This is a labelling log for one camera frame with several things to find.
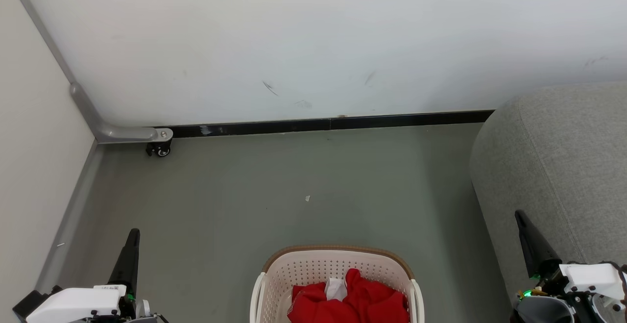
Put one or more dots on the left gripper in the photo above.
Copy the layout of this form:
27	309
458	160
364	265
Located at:
142	310

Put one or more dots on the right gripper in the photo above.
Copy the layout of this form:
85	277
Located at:
543	310

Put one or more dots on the red garment with striped cuff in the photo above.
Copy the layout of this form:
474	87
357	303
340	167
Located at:
377	298

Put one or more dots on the grey fabric sofa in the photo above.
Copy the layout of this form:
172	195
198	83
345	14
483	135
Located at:
563	156

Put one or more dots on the black caster wheel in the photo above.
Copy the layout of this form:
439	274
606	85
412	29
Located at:
161	151

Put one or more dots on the grey partition leg with caster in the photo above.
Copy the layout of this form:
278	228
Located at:
122	134

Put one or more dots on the cream perforated laundry basket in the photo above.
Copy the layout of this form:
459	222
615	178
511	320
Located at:
303	271

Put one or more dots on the white cloth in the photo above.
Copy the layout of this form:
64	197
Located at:
336	288

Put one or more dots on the black baseboard strip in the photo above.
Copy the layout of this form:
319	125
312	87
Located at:
294	127

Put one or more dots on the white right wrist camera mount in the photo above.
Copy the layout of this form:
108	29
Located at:
595	276

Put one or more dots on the grey partition bottom rail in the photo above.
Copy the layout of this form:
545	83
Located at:
68	215

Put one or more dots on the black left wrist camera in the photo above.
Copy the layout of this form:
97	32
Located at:
29	301

